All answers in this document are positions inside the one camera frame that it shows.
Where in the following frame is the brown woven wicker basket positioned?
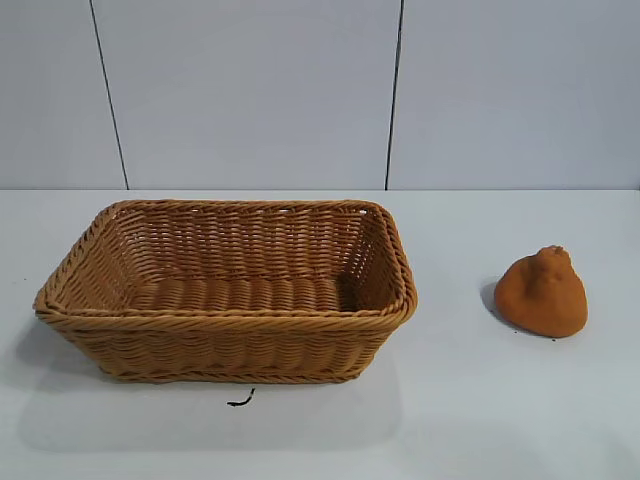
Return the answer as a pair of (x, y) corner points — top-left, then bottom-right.
(33, 198), (420, 385)

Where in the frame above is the orange-brown bread lump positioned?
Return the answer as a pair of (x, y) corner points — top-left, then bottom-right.
(493, 244), (589, 339)

